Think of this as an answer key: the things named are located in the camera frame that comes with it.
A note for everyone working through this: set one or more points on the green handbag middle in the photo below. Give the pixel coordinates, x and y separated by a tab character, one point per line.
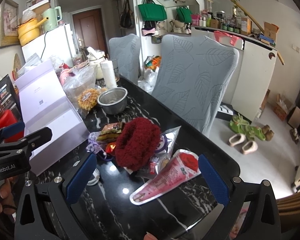
150	11

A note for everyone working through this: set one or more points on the small red charm packet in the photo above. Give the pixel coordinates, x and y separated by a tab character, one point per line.
110	148

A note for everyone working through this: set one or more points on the snack packet red green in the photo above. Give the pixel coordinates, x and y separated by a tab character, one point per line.
111	132

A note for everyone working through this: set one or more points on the green slippers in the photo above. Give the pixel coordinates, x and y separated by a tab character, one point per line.
238	125

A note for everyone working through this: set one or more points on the framed picture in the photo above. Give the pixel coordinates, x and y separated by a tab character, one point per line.
9	21

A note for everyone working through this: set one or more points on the green handbag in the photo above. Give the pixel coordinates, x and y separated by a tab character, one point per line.
184	14
150	11

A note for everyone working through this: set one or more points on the silver foil bag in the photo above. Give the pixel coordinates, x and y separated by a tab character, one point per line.
167	142

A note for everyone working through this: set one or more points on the woven straw fan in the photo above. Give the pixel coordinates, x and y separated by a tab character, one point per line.
16	66

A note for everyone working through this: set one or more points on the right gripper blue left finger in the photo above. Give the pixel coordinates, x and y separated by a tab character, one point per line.
78	177

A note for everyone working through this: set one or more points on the black printed pouch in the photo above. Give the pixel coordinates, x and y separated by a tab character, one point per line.
8	97

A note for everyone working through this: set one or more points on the far grey leaf chair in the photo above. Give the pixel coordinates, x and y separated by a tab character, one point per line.
126	50

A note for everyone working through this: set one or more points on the pink rose cone package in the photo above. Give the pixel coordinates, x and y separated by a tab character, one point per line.
181	168

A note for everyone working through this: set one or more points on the person's left hand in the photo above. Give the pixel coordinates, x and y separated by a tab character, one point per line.
6	197

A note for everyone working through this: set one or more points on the yellow cooking pot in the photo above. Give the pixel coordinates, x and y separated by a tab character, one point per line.
29	30

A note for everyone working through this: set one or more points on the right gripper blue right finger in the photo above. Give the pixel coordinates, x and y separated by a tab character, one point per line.
214	181

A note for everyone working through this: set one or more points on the black hanging bag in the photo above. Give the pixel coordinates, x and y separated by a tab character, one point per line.
127	17

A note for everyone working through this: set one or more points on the near grey leaf chair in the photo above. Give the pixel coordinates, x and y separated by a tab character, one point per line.
193	76

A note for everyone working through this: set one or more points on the brown entrance door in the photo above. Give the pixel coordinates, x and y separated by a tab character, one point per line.
89	29

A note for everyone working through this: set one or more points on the white refrigerator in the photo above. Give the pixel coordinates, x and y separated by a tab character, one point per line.
57	43

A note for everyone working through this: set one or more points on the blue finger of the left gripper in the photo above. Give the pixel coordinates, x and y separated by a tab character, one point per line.
39	137
12	130

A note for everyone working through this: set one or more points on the yellow waffle snack bag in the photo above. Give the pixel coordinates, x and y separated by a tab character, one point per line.
88	99

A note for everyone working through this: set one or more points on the beige slipper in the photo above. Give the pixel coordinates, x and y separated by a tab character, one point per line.
236	139
249	147

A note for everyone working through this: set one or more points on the dark red fuzzy yarn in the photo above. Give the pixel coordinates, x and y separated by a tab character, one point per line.
137	143

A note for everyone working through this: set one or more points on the white cabinet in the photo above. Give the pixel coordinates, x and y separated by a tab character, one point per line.
250	81

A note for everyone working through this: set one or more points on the light green electric kettle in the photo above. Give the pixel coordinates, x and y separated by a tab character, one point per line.
54	16

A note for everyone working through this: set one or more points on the steel bowl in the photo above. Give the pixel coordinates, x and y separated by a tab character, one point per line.
113	101

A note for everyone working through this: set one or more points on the lavender gift box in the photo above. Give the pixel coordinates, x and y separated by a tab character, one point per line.
44	103

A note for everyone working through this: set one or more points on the beige slipper left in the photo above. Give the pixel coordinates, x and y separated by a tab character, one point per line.
236	139

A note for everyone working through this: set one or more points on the red canister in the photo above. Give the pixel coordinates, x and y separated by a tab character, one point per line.
7	119

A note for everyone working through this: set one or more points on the clear plastic bag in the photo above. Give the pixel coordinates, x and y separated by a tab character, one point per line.
83	79

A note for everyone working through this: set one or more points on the white paper roll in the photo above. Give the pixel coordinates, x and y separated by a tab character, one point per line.
108	74

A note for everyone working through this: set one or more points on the grey leaf chair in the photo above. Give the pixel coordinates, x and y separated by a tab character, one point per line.
193	76
126	50

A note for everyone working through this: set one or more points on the green handbag right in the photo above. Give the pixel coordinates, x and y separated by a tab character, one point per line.
184	14

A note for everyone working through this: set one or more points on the beige slipper right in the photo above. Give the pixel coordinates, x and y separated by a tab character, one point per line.
249	147

